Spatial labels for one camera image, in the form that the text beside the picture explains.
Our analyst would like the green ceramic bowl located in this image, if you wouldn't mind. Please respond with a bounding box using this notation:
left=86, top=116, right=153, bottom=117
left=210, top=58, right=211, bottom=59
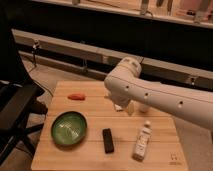
left=51, top=111, right=87, bottom=146

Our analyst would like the orange carrot toy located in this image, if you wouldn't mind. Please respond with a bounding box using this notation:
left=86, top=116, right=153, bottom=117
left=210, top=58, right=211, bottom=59
left=68, top=93, right=86, bottom=101

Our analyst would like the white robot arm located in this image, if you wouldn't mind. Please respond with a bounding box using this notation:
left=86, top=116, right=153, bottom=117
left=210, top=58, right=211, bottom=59
left=104, top=57, right=213, bottom=131

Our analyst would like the wooden table board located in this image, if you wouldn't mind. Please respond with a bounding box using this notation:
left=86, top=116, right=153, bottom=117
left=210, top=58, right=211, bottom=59
left=31, top=81, right=188, bottom=171

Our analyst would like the black rectangular remote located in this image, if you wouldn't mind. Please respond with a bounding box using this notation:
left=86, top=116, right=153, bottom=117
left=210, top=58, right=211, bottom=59
left=102, top=129, right=114, bottom=154

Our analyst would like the beige cylindrical end effector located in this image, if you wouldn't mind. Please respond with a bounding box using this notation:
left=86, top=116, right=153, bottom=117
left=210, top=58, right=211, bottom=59
left=126, top=102, right=134, bottom=115

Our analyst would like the white plastic bottle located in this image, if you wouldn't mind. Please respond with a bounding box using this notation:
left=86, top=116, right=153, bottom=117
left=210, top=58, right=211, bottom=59
left=132, top=121, right=152, bottom=161

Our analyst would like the white paper cup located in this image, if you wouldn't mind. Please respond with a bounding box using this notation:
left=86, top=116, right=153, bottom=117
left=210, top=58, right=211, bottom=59
left=139, top=104, right=149, bottom=113

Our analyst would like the black office chair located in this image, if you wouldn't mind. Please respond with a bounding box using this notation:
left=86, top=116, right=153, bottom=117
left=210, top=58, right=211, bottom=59
left=0, top=84, right=48, bottom=166

